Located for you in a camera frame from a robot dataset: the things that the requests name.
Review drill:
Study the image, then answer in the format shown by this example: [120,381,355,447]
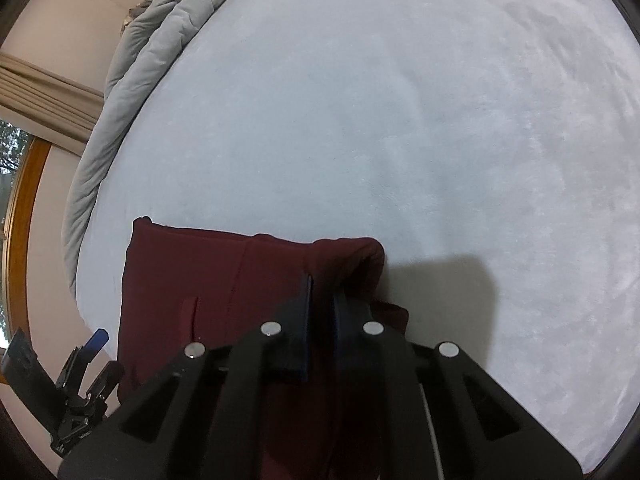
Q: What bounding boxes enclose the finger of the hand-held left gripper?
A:
[55,328,111,393]
[85,360,126,403]

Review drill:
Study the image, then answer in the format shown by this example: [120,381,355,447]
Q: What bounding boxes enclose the patterned pillow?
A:
[121,0,154,37]

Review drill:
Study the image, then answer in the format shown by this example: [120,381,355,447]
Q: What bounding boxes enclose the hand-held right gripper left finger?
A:
[57,274,313,480]

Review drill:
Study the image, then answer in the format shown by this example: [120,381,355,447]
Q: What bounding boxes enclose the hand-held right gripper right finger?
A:
[327,290,583,480]

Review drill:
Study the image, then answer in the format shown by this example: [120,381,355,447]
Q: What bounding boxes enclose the maroon pants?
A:
[117,216,411,480]

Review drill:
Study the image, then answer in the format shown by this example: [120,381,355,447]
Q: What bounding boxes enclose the light blue bed mattress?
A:
[70,0,640,476]

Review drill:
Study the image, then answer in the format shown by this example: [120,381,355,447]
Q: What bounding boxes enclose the grey comforter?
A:
[61,0,266,302]

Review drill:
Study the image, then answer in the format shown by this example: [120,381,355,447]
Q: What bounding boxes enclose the beige curtain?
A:
[0,52,104,158]

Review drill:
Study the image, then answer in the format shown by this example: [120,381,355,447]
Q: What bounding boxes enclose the wooden framed window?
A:
[0,120,54,352]

